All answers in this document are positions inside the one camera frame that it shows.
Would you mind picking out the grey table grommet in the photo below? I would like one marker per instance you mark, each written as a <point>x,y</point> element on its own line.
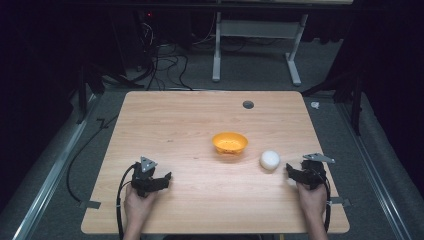
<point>248,104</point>

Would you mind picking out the orange plastic bowl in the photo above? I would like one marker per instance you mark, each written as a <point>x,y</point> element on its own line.
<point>230,142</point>

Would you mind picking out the black computer case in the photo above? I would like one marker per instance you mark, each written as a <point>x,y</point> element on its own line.
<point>143,36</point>

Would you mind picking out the grey tape strip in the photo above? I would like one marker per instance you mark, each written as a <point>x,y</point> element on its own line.
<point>90,204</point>
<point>340,201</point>

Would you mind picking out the person's left hand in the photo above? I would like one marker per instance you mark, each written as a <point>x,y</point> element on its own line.
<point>138,208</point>

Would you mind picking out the person's right hand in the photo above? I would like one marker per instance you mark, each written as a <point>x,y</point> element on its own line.
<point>311,200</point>

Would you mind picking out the black metal stand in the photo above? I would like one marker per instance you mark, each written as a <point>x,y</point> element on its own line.
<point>356,100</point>
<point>83,86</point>

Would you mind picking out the white round bun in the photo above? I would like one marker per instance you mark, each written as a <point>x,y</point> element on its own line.
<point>269,160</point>

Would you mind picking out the white metal desk frame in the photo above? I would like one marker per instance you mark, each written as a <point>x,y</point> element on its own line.
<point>256,28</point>

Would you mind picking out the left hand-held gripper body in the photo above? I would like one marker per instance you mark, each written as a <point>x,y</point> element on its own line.
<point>143,178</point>

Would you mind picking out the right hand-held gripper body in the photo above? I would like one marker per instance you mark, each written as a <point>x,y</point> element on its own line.
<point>315,173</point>

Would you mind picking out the grey metal floor rail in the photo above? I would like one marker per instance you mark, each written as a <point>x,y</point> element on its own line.
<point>376,173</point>
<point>50,181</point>

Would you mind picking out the white crumpled paper scrap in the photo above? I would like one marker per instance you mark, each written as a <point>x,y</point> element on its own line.
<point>315,105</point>

